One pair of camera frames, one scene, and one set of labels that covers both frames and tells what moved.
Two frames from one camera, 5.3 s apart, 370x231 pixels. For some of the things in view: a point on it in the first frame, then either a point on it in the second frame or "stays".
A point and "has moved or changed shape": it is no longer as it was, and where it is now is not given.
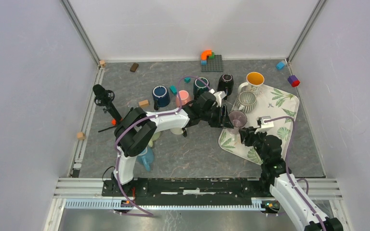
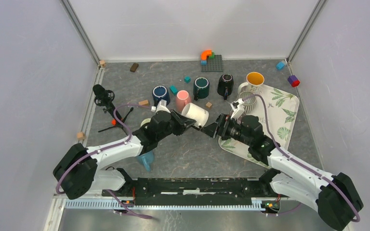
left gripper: (226, 122) to (182, 122)
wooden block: (144, 103) stays
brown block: (134, 67) stays
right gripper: (248, 134) to (223, 121)
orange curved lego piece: (204, 54) stays
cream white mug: (177, 131) has moved or changed shape
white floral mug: (254, 81) stays
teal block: (173, 89) stays
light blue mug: (146, 158) stays
